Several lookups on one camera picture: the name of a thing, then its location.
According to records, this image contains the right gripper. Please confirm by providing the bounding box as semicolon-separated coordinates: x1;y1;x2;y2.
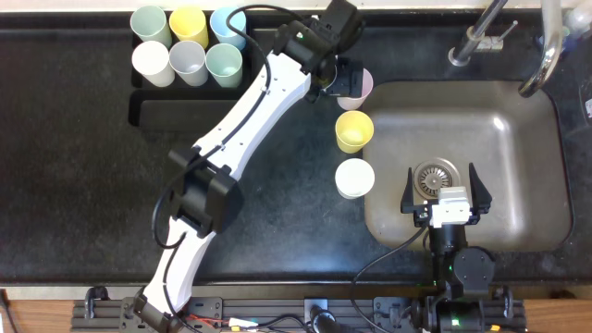
400;162;493;230

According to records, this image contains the white cup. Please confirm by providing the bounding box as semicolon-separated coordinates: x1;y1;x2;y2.
130;40;177;89
334;157;376;201

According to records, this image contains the yellow cup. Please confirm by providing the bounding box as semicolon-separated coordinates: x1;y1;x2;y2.
168;5;210;50
334;110;376;155

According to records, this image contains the pink cup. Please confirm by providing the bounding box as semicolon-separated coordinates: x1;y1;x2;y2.
336;68;375;112

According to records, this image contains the steel sink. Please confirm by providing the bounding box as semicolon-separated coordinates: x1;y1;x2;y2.
363;80;575;253

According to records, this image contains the steel tap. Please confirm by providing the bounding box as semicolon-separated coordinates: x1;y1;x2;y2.
447;0;566;99

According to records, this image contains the black tray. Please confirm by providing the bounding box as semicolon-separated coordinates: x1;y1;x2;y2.
130;27;260;92
128;89;246;133

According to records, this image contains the green cup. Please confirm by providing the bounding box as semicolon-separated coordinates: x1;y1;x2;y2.
204;43;244;90
129;5;173;49

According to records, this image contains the blue cup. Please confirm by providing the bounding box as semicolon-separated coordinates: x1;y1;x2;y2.
209;6;248;52

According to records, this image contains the grey cup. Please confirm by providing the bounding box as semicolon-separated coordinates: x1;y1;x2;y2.
168;40;210;88

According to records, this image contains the black cable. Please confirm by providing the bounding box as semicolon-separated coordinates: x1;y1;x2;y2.
151;4;307;325
349;225;430;333

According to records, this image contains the mounting rail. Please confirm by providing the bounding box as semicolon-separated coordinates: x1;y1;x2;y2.
70;285;529;333

